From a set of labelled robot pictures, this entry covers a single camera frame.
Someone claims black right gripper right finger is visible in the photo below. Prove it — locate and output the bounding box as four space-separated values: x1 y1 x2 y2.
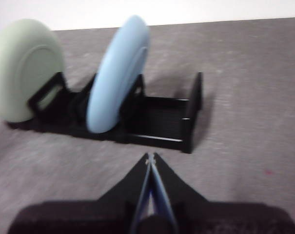
153 153 295 234

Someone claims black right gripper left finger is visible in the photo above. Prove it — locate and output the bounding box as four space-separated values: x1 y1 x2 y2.
7 153 152 234

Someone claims blue round plate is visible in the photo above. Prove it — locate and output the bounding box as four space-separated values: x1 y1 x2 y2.
85 15 151 134

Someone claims green round plate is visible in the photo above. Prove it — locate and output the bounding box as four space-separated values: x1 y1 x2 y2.
0 19 65 123

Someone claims black plate rack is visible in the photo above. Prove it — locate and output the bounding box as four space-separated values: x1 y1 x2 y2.
7 71 204 155

